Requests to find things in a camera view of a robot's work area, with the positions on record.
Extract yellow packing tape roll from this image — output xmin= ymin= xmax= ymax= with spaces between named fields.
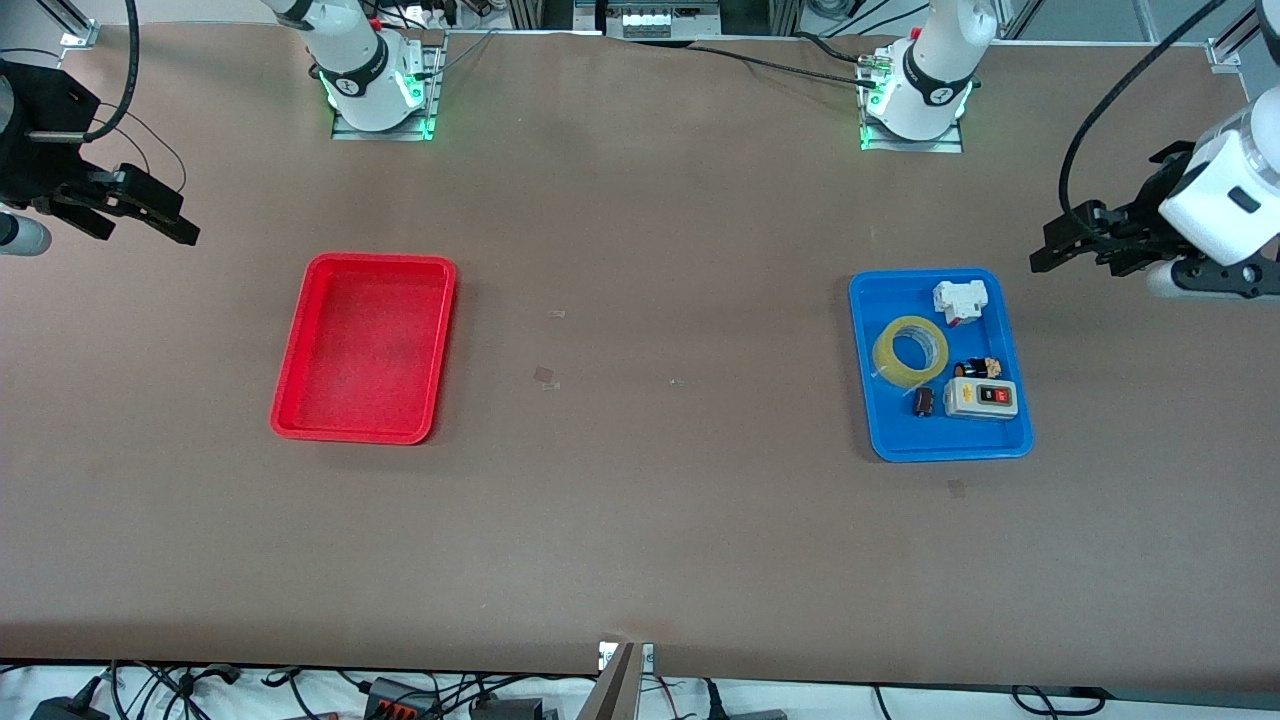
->
xmin=871 ymin=315 xmax=950 ymax=390

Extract white circuit breaker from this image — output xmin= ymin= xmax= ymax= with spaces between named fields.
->
xmin=932 ymin=279 xmax=989 ymax=327

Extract blue plastic tray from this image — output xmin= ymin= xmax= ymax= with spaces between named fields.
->
xmin=848 ymin=268 xmax=1034 ymax=464

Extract red plastic tray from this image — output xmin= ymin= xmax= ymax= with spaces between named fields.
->
xmin=269 ymin=253 xmax=458 ymax=446

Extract white power strip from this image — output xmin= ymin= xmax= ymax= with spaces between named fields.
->
xmin=619 ymin=9 xmax=722 ymax=32

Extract black power adapter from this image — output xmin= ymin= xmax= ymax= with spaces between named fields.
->
xmin=29 ymin=690 xmax=112 ymax=720

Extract black box orange connectors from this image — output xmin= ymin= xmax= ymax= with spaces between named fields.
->
xmin=362 ymin=677 xmax=442 ymax=720

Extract aluminium profile beam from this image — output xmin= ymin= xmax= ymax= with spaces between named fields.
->
xmin=576 ymin=642 xmax=642 ymax=720

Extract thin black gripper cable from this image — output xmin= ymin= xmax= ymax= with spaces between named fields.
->
xmin=98 ymin=100 xmax=188 ymax=197

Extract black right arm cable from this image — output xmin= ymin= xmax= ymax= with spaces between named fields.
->
xmin=84 ymin=0 xmax=142 ymax=143

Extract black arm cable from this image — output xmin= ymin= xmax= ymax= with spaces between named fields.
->
xmin=84 ymin=0 xmax=142 ymax=143
xmin=1059 ymin=0 xmax=1227 ymax=242

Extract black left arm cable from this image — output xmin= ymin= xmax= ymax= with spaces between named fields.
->
xmin=1059 ymin=0 xmax=1227 ymax=242

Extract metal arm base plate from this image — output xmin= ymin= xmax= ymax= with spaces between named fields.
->
xmin=331 ymin=33 xmax=444 ymax=142
xmin=859 ymin=60 xmax=965 ymax=154

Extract grey on off switch box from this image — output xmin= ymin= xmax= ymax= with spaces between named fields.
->
xmin=943 ymin=376 xmax=1020 ymax=422

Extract black table cable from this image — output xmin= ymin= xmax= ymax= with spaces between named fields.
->
xmin=688 ymin=43 xmax=871 ymax=84
xmin=797 ymin=30 xmax=882 ymax=68

